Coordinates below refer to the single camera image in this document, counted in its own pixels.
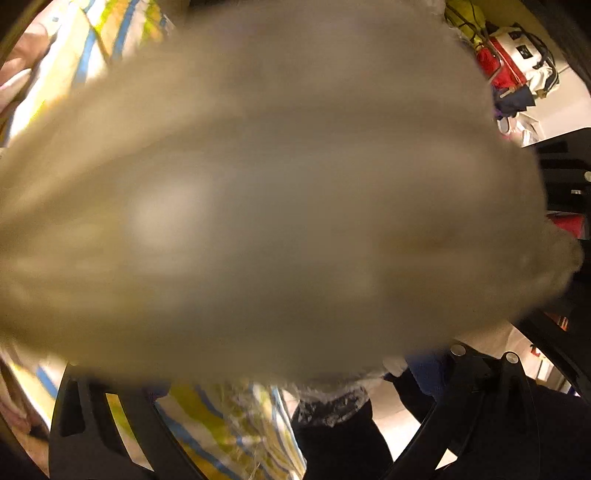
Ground red plastic item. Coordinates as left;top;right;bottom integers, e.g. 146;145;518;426
547;212;587;238

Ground red and white bag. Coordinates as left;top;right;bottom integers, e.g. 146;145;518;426
475;23;559;100

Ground beige tissue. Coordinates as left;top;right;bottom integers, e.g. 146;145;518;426
0;0;585;388

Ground clear plastic bin liner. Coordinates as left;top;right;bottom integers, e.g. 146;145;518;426
291;369;384;428

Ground person's black pants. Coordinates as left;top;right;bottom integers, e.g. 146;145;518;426
291;369;591;480

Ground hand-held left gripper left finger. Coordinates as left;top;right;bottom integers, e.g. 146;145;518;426
48;364;204;480

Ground yellow-green bag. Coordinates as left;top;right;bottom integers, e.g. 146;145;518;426
445;0;485;44

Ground pink fleece blanket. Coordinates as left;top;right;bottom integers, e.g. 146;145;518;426
0;21;51;112

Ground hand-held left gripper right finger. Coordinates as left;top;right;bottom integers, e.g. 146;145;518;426
383;344;541;480

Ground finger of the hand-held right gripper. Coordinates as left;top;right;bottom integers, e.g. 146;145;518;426
524;130;591;213
510;309;585;398

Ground dark blue cloth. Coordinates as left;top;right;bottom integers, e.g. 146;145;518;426
496;85;539;118

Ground yellow blue striped bedsheet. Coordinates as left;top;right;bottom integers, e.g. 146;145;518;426
0;0;310;480

